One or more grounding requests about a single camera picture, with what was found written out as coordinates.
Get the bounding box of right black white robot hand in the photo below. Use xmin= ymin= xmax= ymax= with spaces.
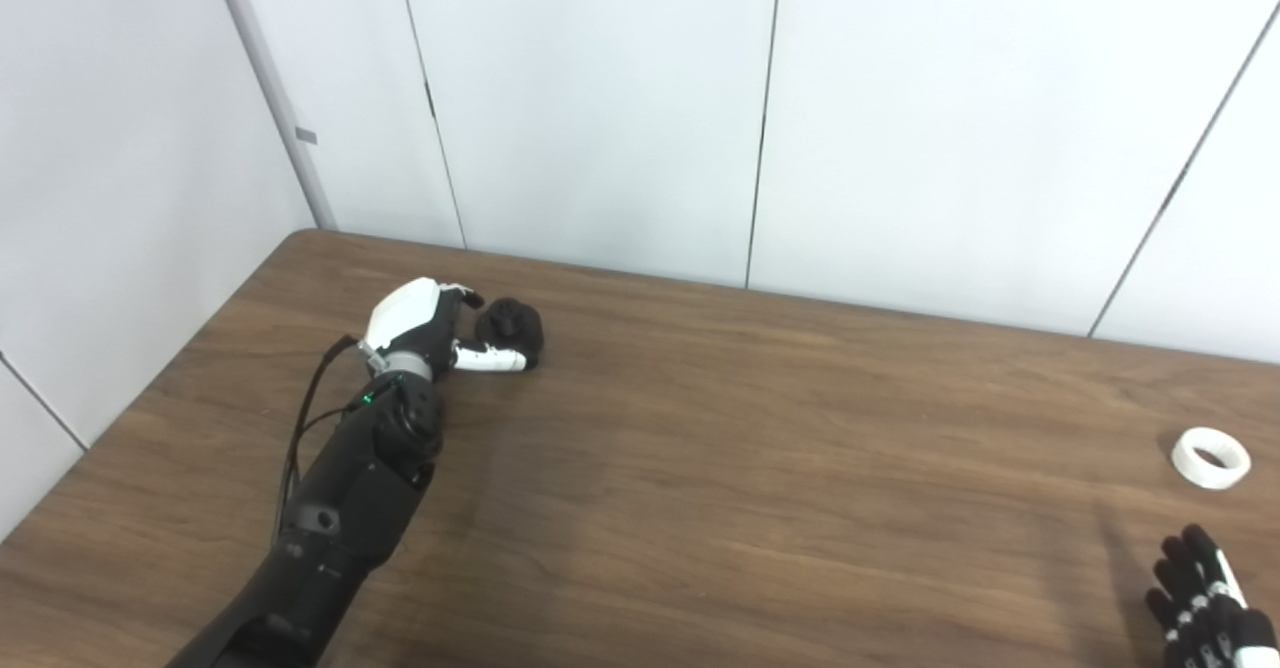
xmin=1145 ymin=524 xmax=1280 ymax=668

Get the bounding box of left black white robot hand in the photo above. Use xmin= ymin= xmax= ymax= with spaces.
xmin=358 ymin=277 xmax=529 ymax=384

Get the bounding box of round black plastic part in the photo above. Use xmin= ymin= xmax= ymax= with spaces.
xmin=473 ymin=297 xmax=546 ymax=371

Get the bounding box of white plastic ring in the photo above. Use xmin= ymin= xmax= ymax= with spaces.
xmin=1170 ymin=426 xmax=1253 ymax=491

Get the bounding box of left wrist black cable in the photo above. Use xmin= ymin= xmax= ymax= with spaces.
xmin=272 ymin=335 xmax=379 ymax=549

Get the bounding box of grey wall corner post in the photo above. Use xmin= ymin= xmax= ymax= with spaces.
xmin=205 ymin=0 xmax=339 ymax=232

